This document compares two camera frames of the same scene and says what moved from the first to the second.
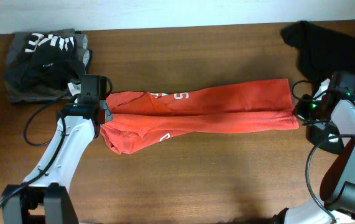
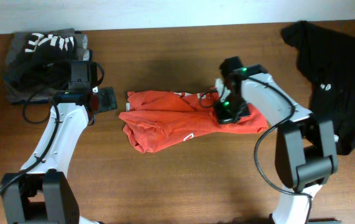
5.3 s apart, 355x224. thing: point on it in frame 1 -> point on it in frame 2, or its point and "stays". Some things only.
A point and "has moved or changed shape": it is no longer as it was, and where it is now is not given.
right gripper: (300, 109) -> (223, 116)
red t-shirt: (232, 107) has moved or changed shape
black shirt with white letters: (49, 62) stays
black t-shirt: (322, 51) stays
